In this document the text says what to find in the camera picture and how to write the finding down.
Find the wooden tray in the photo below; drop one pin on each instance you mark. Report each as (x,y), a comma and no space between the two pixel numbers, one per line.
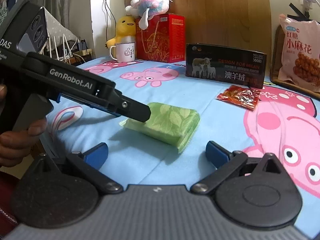
(276,65)

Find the pink twisted snack bag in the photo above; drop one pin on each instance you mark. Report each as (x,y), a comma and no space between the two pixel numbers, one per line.
(300,53)

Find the yellow duck plush toy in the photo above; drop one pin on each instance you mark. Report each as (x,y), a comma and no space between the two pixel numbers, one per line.
(125,31)

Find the red gift box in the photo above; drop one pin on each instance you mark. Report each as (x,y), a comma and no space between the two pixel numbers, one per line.
(163,40)

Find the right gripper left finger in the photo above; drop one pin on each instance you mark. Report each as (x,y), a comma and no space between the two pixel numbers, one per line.
(87,166)

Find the white enamel mug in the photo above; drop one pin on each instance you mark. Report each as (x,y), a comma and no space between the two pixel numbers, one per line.
(123,52)

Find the pink blue plush toy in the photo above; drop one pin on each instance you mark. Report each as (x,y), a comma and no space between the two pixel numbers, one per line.
(146,10)

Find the person's left hand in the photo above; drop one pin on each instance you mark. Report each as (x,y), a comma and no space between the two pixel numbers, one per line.
(15,146)

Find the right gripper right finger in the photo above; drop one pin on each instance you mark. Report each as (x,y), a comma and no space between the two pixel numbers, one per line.
(228,165)

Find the red foil snack packet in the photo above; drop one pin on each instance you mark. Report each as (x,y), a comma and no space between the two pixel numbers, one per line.
(243,97)

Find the black wool product box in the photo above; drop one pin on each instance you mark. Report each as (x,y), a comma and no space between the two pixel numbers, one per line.
(226,64)

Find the peppa pig bed sheet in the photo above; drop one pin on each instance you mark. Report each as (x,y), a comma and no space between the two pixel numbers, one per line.
(284,123)

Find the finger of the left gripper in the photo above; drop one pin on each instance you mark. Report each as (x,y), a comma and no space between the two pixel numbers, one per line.
(132,109)

